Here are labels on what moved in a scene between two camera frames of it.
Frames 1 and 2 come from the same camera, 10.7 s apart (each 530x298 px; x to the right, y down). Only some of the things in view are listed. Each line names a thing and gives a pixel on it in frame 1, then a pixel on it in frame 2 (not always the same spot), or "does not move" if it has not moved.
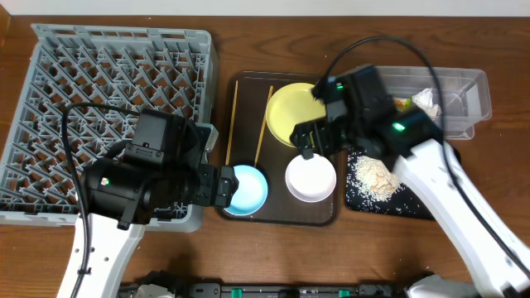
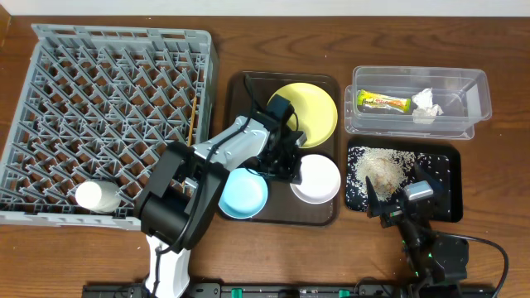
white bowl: x=311 y=180 does not move
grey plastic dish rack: x=149 y=69 does not move
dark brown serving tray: x=248 y=141 does not move
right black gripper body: x=325 y=135 → x=397 y=211
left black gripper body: x=211 y=185 → x=280 y=166
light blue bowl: x=251 y=194 does not move
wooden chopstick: x=232 y=122 → x=191 y=127
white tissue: x=425 y=100 does not move
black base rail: x=199 y=290 does not move
